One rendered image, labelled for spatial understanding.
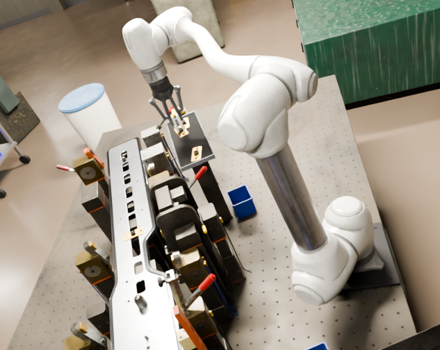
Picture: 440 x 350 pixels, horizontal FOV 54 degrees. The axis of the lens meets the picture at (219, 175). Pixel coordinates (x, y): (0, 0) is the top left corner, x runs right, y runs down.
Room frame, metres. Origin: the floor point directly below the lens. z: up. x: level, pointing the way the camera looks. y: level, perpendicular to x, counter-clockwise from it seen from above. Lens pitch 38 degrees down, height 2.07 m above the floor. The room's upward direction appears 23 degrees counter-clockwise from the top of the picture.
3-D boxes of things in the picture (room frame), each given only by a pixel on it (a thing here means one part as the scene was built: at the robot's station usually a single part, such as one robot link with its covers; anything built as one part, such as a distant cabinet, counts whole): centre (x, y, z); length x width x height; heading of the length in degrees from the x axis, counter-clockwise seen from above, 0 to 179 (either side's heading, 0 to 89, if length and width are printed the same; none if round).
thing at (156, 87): (1.48, 0.07, 1.40); 0.08 x 0.07 x 0.09; 100
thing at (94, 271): (1.19, 0.58, 0.87); 0.12 x 0.07 x 0.35; 90
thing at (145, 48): (1.49, 0.06, 1.59); 0.13 x 0.11 x 0.16; 129
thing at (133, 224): (1.33, 0.39, 0.84); 0.12 x 0.05 x 0.29; 90
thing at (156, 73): (1.48, 0.07, 1.48); 0.09 x 0.09 x 0.06
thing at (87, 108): (3.88, 0.91, 0.28); 0.46 x 0.46 x 0.56
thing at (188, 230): (1.03, 0.18, 0.91); 0.07 x 0.05 x 0.42; 90
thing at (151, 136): (1.84, 0.22, 0.88); 0.12 x 0.07 x 0.36; 90
